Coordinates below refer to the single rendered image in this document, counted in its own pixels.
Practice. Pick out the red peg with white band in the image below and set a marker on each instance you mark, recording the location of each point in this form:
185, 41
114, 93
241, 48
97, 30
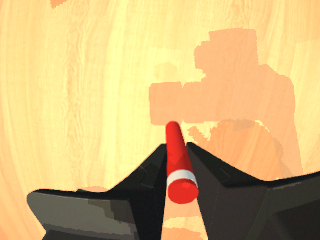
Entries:
181, 184

